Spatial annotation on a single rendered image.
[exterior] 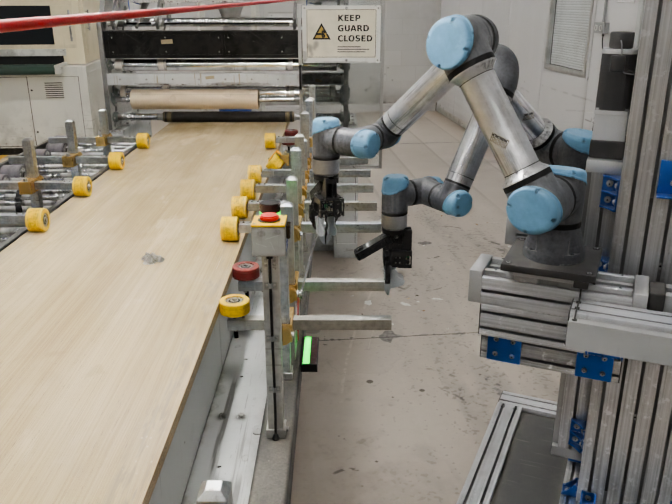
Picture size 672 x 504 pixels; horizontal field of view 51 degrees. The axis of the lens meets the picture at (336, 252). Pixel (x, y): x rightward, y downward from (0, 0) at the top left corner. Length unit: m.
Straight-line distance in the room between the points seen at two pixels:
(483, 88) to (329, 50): 2.83
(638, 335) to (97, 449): 1.16
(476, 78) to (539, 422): 1.45
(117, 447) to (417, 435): 1.77
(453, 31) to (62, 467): 1.18
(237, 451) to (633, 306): 1.01
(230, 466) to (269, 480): 0.20
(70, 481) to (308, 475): 1.53
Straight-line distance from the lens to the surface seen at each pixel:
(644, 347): 1.74
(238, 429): 1.87
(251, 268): 2.09
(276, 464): 1.61
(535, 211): 1.64
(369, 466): 2.77
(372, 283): 2.10
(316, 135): 1.93
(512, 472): 2.46
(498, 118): 1.66
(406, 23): 10.94
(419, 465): 2.79
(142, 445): 1.36
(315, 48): 4.44
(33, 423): 1.48
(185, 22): 4.85
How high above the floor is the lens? 1.66
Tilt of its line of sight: 20 degrees down
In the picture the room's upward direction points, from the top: straight up
